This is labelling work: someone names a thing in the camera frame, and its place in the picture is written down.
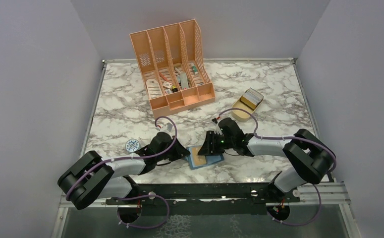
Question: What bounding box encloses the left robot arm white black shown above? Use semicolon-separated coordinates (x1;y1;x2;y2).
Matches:
57;132;190;210

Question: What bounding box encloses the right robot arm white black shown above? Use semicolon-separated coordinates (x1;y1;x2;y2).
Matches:
197;118;336;202

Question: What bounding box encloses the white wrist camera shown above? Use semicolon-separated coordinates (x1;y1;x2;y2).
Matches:
159;122;175;136
212;118;223;135

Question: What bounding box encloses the blue card holder wallet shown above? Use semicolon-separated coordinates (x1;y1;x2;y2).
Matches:
186;146;224;170

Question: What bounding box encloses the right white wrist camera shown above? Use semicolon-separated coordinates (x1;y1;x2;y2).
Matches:
212;118;223;135

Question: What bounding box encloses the blue white round coaster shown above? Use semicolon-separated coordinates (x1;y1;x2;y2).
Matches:
125;139;141;153

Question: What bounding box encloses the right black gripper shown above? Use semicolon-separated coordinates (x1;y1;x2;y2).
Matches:
198;130;234;155

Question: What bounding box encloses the orange plastic desk organizer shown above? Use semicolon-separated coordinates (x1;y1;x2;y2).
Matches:
130;19;216;118

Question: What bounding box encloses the stack of credit cards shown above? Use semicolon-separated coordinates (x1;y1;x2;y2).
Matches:
239;88;264;111

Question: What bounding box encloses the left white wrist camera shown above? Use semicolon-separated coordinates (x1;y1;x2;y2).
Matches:
159;122;175;136

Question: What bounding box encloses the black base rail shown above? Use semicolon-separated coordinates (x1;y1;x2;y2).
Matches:
106;182;300;216

